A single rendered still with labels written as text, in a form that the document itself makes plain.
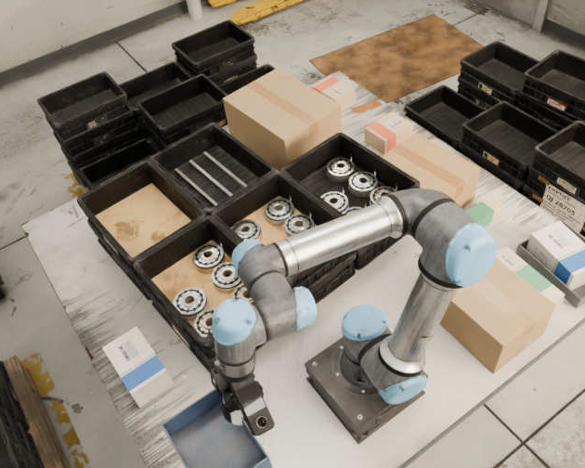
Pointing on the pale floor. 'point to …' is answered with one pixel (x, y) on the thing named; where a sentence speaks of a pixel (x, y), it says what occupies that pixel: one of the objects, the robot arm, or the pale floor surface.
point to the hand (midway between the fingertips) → (243, 422)
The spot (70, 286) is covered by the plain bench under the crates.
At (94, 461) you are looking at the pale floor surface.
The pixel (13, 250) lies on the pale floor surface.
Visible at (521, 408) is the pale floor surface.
